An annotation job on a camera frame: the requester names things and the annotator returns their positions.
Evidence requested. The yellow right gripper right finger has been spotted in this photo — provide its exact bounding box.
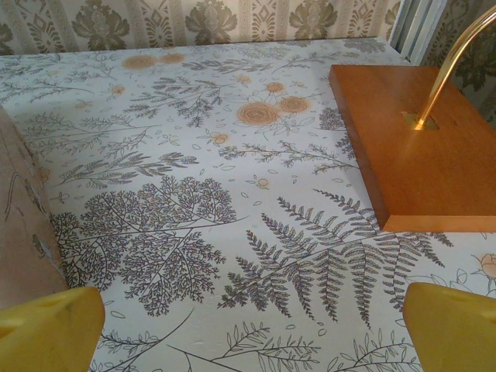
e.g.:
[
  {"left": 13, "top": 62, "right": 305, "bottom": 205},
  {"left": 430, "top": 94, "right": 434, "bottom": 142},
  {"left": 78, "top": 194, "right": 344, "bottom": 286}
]
[{"left": 403, "top": 281, "right": 496, "bottom": 372}]

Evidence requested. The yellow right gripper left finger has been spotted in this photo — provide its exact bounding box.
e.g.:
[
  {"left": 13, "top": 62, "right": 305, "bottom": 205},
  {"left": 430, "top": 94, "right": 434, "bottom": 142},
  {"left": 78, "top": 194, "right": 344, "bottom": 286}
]
[{"left": 0, "top": 286, "right": 106, "bottom": 372}]

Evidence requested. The gold metal stand wooden base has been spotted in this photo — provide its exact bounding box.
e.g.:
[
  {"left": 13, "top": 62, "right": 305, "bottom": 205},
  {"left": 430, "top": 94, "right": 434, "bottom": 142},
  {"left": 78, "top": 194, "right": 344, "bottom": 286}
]
[{"left": 329, "top": 0, "right": 496, "bottom": 233}]

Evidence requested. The floral print tablecloth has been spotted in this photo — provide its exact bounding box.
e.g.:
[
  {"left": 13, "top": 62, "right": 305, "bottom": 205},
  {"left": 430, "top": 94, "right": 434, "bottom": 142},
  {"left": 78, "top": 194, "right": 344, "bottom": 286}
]
[{"left": 0, "top": 36, "right": 496, "bottom": 372}]

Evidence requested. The aluminium frame rail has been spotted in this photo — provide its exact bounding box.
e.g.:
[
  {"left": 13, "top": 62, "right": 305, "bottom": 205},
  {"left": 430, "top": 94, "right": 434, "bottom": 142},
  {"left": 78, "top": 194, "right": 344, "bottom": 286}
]
[{"left": 385, "top": 0, "right": 434, "bottom": 67}]

